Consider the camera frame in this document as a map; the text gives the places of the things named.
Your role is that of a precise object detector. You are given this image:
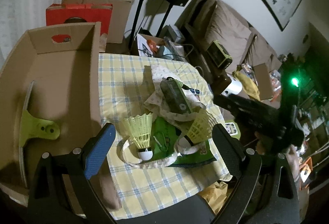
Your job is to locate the yellow shuttlecock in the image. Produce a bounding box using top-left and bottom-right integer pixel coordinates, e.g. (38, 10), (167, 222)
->
(178, 109), (216, 148)
(123, 113), (153, 161)

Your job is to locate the dark green rectangular case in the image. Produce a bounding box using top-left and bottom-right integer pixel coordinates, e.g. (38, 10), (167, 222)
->
(160, 78), (192, 114)

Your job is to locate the floral cloth tote bag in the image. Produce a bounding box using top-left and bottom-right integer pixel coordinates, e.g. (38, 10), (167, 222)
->
(120, 65), (217, 169)

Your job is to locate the green snack package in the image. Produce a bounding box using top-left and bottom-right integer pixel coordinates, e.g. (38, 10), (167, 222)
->
(182, 84), (202, 103)

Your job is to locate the person's right hand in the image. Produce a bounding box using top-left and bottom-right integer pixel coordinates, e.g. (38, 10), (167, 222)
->
(255, 131), (301, 184)

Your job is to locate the green lidded box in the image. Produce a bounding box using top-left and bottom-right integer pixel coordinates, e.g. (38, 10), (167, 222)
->
(225, 122), (239, 136)

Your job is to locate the yellow cloth on sofa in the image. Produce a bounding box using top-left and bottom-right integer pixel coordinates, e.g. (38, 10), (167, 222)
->
(233, 70), (260, 101)

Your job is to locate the white round device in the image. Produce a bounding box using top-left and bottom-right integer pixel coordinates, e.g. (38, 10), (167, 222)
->
(222, 76), (243, 97)

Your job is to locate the green framed small device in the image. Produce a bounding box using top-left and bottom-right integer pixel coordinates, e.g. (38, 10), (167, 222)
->
(206, 40), (233, 70)

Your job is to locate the green plastic bag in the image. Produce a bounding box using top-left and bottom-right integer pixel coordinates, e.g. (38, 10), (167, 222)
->
(151, 117), (216, 168)

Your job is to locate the brown sofa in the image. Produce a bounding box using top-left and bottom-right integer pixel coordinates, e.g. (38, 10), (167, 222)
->
(174, 0), (283, 101)

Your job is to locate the open brown cardboard box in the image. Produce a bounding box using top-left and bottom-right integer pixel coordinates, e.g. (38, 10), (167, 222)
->
(1, 23), (119, 217)

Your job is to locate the open box of clutter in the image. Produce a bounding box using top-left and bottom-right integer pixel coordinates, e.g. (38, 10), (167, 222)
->
(132, 25), (195, 63)

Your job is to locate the yellow plaid bed cover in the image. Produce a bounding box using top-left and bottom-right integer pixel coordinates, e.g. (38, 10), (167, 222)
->
(99, 54), (232, 219)

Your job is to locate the red gift box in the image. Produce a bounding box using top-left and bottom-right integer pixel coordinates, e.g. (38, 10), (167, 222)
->
(45, 3), (113, 35)

